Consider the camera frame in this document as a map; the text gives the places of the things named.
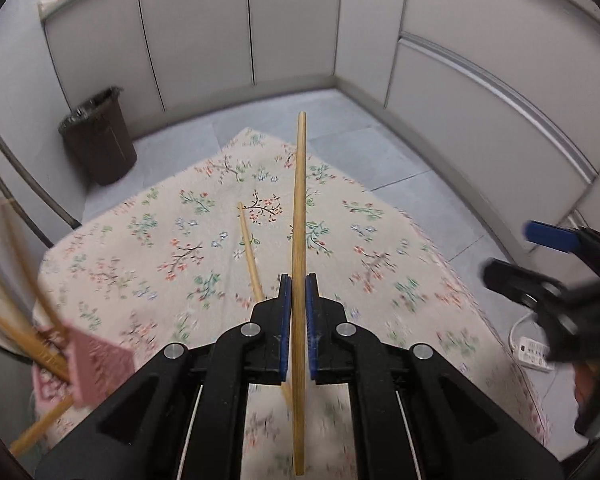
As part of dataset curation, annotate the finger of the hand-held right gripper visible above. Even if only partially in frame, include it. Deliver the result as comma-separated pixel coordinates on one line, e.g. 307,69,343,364
524,220,600,283
482,257,568,313

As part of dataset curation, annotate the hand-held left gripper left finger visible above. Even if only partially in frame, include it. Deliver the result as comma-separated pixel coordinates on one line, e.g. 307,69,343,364
35,272,293,480

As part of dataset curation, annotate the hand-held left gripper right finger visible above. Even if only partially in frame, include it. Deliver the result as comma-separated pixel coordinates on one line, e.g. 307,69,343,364
305,272,566,480

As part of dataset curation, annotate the wooden chopstick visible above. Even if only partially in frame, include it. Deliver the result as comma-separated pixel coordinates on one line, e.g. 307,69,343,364
236,201,295,413
290,111,309,477
0,287,71,381
10,395,77,456
0,197,71,336

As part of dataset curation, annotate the pink perforated utensil holder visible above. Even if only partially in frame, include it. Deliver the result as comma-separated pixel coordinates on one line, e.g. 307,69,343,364
30,327,133,413

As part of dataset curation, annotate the person's right hand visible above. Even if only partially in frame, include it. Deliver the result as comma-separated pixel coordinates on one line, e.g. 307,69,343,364
574,360,600,436

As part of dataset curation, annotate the white power strip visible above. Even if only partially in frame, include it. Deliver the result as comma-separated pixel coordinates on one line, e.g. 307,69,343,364
509,335,556,373

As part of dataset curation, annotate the floral tablecloth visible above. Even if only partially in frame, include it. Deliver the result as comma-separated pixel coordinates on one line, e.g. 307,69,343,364
30,127,553,480

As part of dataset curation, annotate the grey partition panel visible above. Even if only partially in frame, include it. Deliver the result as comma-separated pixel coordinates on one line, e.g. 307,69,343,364
385,0,600,261

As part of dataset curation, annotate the brown trash bin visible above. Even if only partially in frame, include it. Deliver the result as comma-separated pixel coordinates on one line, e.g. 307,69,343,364
58,86,138,187

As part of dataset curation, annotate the grey stick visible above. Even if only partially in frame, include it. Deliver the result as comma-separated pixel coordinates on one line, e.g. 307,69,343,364
0,255,36,326

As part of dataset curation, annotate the black trash bag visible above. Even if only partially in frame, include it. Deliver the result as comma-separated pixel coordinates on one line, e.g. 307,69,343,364
58,86,124,130

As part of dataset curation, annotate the grey metal pole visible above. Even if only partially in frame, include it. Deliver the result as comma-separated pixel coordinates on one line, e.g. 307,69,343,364
0,102,82,228

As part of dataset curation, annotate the grey cabinet row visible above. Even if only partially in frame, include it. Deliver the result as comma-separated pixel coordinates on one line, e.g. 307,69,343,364
37,0,411,116

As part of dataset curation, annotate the white power cable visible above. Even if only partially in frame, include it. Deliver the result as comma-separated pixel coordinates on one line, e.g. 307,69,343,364
509,310,536,341

